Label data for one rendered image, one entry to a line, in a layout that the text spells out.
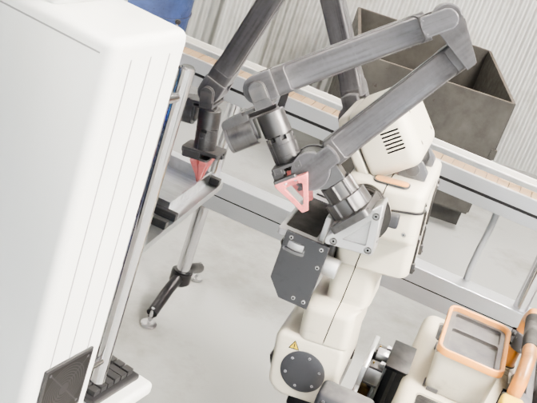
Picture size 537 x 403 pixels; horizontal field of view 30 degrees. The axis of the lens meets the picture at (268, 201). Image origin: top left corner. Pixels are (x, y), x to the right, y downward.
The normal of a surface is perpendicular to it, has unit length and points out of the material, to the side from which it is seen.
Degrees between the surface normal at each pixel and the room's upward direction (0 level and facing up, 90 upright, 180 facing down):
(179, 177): 0
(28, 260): 90
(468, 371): 92
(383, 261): 90
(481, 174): 0
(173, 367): 0
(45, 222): 90
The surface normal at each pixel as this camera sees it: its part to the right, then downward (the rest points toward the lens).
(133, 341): 0.30, -0.86
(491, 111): -0.08, 0.40
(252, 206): -0.32, 0.31
